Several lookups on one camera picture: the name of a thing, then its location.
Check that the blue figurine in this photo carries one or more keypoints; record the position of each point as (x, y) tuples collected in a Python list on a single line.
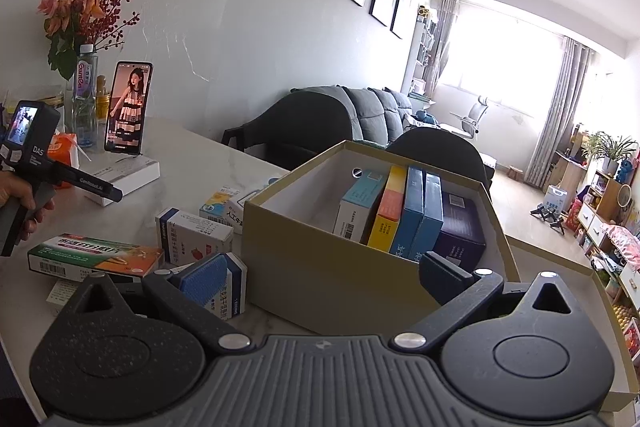
[(624, 172)]

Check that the round white fan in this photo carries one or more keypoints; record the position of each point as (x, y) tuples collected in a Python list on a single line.
[(626, 202)]

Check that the khaki cardboard box lid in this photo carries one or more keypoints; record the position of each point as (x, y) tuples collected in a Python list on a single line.
[(565, 287)]

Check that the black tripod stands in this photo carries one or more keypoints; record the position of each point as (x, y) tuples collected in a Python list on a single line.
[(550, 217)]

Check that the white flat box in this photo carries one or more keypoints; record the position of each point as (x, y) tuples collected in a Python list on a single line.
[(125, 174)]

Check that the wooden desk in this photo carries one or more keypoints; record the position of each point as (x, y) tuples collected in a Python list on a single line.
[(570, 172)]

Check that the plastic water bottle purple label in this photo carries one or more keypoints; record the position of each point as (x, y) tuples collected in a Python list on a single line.
[(85, 82)]

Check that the white blue strawberry medicine box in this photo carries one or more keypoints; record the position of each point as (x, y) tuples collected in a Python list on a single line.
[(195, 232), (232, 302)]

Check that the black chair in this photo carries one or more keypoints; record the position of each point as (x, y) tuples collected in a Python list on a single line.
[(435, 152), (295, 122)]

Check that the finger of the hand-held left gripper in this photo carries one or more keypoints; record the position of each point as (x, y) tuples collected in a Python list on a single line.
[(112, 195)]

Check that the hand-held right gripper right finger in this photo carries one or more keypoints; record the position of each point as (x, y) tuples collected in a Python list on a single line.
[(440, 277)]

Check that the white tv cabinet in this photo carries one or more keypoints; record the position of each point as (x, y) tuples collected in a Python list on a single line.
[(600, 227)]

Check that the framed wall picture pale print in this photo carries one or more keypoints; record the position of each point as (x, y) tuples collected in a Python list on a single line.
[(402, 4)]

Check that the green potted plant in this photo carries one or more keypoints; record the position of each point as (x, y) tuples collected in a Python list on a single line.
[(610, 147)]

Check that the small amber bottle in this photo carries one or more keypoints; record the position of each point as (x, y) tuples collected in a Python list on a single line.
[(102, 97)]

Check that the pink cloth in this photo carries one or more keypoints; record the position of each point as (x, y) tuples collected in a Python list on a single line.
[(625, 244)]

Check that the white small medicine box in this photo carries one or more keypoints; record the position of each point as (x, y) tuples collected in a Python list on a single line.
[(62, 297)]

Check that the green orange medicine box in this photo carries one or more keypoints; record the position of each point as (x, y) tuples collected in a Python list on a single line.
[(95, 257)]

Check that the wooden shelf unit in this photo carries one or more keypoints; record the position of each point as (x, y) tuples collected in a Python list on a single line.
[(605, 192)]

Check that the white office chair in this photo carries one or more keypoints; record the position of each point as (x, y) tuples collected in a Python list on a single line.
[(475, 117)]

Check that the teal white medicine box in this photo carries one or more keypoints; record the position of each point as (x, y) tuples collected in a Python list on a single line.
[(357, 202)]

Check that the white bookshelf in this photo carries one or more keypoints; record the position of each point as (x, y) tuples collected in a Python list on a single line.
[(420, 52)]

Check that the grey curtain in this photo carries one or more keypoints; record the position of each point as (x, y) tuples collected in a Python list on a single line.
[(445, 42), (562, 107)]

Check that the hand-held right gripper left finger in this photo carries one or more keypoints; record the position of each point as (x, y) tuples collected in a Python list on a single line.
[(205, 279)]

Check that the person's left hand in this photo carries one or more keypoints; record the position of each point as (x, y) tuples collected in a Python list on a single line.
[(10, 192)]

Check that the white medicine box blue logo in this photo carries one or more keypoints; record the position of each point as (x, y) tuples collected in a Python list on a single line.
[(250, 207)]

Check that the orange red flower bouquet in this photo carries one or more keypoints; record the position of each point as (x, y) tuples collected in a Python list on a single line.
[(80, 17)]

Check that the white marble desktop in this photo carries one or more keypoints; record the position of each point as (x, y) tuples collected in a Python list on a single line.
[(165, 157)]

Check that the grey sofa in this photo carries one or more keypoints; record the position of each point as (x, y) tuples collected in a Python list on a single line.
[(380, 112)]

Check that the orange white packet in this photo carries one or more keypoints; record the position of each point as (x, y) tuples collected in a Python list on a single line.
[(65, 149)]

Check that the purple medicine box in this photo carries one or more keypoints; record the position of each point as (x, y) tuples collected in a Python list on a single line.
[(460, 227)]

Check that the khaki cardboard storage box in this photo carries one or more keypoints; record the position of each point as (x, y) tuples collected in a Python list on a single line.
[(310, 267)]

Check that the yellow orange medicine box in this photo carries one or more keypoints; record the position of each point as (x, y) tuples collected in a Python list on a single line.
[(387, 212)]

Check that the black smartphone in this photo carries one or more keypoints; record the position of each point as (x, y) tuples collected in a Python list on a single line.
[(127, 107)]

